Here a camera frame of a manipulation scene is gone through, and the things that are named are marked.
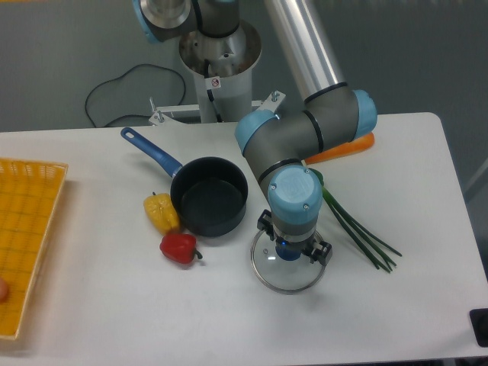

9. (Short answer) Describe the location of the dark saucepan blue handle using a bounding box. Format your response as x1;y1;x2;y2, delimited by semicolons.
120;127;249;237

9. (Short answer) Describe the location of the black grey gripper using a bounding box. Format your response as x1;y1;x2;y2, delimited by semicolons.
257;210;332;265

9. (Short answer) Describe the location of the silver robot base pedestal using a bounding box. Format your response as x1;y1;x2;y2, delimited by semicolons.
147;19;287;126

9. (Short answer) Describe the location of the orange baguette bread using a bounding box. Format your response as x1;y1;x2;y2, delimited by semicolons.
304;133;375;165

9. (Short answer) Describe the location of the black cable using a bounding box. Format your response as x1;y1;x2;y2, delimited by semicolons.
84;63;187;128

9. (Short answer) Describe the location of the yellow woven basket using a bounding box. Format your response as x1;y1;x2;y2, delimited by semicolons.
1;158;69;340

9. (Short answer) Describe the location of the red bell pepper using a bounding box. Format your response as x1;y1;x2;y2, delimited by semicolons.
159;233;203;265

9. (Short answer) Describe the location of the yellow bell pepper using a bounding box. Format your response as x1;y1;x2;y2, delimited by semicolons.
143;192;181;236

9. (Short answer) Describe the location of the black corner device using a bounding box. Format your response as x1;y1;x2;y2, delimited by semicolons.
469;308;488;348

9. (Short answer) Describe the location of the green onion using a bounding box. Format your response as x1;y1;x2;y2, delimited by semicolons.
310;169;402;273

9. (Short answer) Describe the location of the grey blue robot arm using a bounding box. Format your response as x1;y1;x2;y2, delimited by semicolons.
133;1;377;260

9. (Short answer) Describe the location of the glass lid blue knob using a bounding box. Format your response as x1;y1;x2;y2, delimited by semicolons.
250;230;327;294

